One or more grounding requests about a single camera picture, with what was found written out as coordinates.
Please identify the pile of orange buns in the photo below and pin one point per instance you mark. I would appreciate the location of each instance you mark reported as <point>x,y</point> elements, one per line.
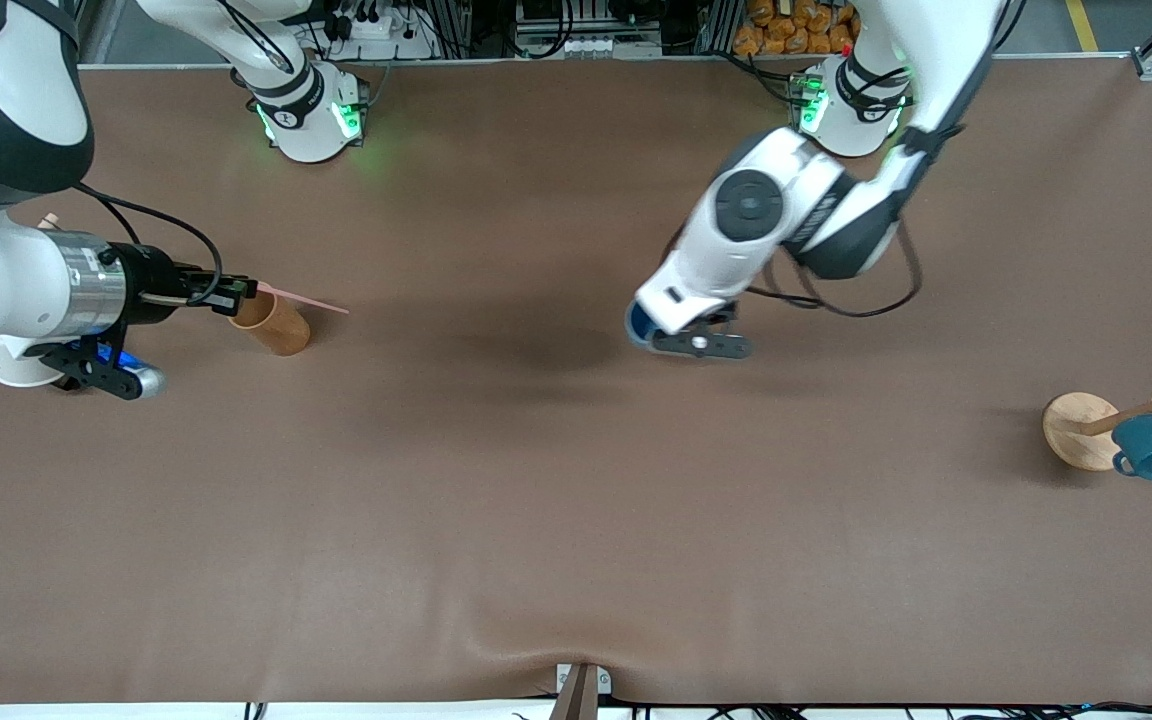
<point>786,30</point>

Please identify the wooden cylinder holder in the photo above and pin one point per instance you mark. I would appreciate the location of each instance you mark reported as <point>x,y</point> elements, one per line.
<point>281,328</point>

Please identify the white paper cup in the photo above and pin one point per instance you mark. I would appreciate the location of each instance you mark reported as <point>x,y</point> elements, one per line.
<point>21,365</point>

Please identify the white power strip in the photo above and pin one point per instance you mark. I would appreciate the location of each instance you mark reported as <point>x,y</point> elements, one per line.
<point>376,35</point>

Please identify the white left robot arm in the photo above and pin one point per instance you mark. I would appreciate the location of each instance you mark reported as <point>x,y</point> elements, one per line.
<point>746,205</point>

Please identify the grey metal clamp bracket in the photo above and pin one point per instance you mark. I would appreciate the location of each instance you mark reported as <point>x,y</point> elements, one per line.
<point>583,690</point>

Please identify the pink chopstick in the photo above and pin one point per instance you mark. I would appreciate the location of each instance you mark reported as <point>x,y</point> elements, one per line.
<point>311,301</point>

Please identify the wooden mug tree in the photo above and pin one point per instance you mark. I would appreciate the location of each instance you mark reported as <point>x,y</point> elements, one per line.
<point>1076,430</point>

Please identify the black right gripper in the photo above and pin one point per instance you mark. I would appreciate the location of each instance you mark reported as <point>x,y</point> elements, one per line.
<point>150,283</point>

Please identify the blue cup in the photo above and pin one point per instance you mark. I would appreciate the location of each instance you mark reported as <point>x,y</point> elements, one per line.
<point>641,325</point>

